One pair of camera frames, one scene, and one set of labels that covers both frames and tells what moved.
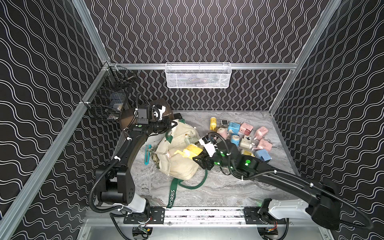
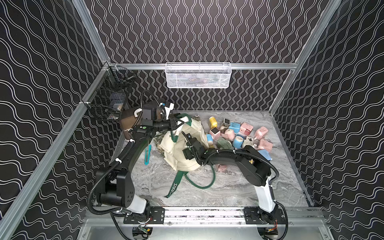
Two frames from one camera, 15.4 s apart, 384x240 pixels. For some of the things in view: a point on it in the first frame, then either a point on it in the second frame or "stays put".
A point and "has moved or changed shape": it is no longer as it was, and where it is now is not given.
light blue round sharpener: (235, 139) has moved or changed shape
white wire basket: (197, 75) stays put
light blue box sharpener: (263, 153) stays put
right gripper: (205, 159) to (186, 153)
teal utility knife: (147, 154) stays put
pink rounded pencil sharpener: (260, 133) stays put
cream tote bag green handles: (183, 171) has moved or changed shape
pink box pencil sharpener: (245, 128) stays put
